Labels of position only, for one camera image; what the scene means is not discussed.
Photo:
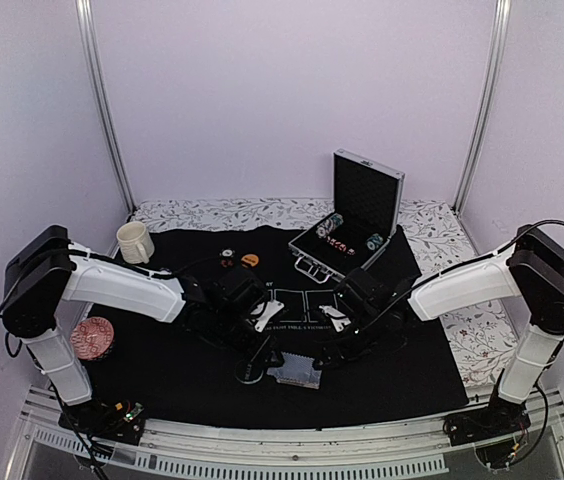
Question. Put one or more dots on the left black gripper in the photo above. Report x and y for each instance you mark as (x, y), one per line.
(266, 352)

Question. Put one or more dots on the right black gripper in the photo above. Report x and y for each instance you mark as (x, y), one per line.
(336, 356)

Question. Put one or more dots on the clear dealer button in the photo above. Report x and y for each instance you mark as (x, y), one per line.
(248, 373)

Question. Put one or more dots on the blue playing card deck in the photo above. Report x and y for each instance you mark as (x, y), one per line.
(296, 370)

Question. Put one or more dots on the orange big blind button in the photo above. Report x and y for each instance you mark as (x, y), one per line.
(250, 260)

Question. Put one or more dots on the orange black 100 chip stack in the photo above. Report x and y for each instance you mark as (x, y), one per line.
(227, 258)

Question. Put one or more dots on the poker chip row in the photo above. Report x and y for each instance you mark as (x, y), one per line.
(329, 225)
(374, 242)

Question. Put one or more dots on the aluminium poker chip case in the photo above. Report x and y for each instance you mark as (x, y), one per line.
(367, 194)

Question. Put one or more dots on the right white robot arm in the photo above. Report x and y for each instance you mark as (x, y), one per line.
(530, 266)

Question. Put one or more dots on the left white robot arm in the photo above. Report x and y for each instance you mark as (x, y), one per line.
(52, 272)

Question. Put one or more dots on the black poker table mat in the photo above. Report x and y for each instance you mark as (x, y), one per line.
(177, 376)

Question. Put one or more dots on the red dice row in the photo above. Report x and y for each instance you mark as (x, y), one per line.
(340, 246)

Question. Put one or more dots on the small green circuit board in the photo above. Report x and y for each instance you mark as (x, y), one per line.
(128, 411)

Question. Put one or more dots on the floral white tablecloth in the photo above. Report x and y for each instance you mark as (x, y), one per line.
(481, 337)

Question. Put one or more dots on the cream ceramic mug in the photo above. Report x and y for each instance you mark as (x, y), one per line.
(135, 243)

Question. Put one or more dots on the red patterned round tin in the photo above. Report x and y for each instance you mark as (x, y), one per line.
(92, 339)

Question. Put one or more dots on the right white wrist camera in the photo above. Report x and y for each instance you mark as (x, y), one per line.
(338, 320)

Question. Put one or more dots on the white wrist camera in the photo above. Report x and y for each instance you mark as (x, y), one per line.
(268, 311)
(338, 320)

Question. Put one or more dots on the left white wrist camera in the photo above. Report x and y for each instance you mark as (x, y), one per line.
(268, 311)

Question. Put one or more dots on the right aluminium frame post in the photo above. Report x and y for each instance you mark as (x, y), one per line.
(494, 62)

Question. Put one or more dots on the aluminium frame post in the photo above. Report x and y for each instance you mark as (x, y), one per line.
(494, 62)
(95, 72)

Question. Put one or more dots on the left aluminium frame post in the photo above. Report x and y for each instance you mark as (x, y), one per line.
(95, 72)

